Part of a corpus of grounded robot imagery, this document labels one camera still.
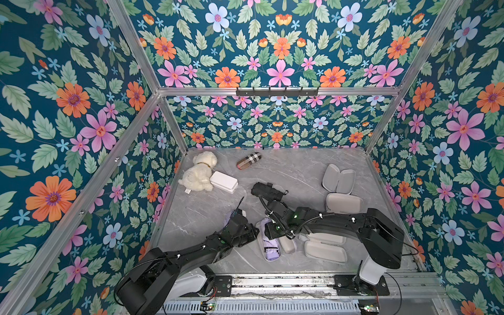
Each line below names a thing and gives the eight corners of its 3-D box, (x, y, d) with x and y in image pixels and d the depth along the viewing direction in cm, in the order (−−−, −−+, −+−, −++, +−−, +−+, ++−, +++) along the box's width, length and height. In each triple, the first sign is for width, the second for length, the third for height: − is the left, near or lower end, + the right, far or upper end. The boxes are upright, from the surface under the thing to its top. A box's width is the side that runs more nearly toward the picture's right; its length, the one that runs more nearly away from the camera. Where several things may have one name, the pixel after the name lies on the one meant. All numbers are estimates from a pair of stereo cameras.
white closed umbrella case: (209, 186, 106) (207, 180, 102) (217, 175, 110) (215, 169, 106) (233, 195, 102) (231, 189, 98) (240, 184, 107) (239, 178, 102)
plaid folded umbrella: (239, 171, 111) (239, 167, 108) (235, 166, 114) (234, 162, 111) (262, 159, 117) (262, 155, 114) (258, 154, 120) (258, 150, 117)
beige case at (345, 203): (327, 213, 95) (328, 210, 92) (323, 196, 101) (324, 193, 99) (363, 213, 95) (366, 210, 92) (357, 196, 101) (360, 193, 99)
